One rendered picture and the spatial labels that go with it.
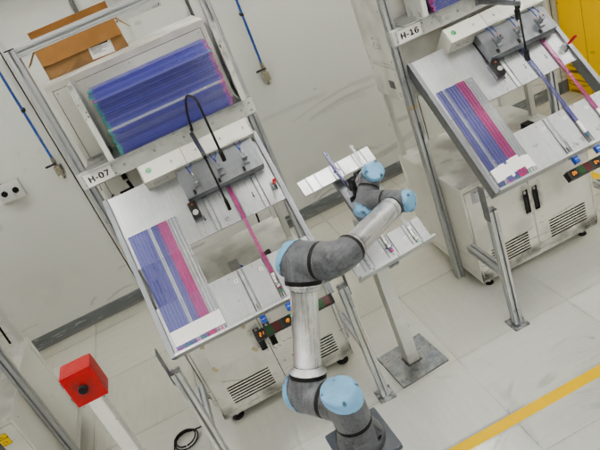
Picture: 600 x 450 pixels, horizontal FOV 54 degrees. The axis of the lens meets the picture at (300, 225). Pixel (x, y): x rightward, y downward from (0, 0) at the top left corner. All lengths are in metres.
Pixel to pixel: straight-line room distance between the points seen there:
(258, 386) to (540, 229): 1.60
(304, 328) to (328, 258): 0.24
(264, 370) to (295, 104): 2.00
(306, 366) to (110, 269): 2.69
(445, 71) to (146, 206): 1.43
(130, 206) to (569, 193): 2.11
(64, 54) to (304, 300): 1.54
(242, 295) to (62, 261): 2.16
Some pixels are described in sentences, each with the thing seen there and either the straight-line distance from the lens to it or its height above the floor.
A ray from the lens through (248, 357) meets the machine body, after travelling 2.80.
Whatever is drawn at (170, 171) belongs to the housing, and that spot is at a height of 1.26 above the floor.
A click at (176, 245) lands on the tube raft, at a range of 2.42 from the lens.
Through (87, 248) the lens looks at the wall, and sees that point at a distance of 4.26.
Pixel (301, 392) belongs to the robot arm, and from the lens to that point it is 1.84.
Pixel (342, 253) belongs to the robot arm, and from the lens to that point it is 1.69.
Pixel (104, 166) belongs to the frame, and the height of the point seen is 1.37.
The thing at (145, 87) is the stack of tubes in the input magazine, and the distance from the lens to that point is 2.43.
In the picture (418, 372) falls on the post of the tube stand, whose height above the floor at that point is 0.01.
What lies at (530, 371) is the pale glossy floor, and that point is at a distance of 2.76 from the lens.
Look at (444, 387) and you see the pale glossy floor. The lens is 2.77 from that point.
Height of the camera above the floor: 1.98
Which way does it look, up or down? 27 degrees down
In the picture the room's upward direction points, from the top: 23 degrees counter-clockwise
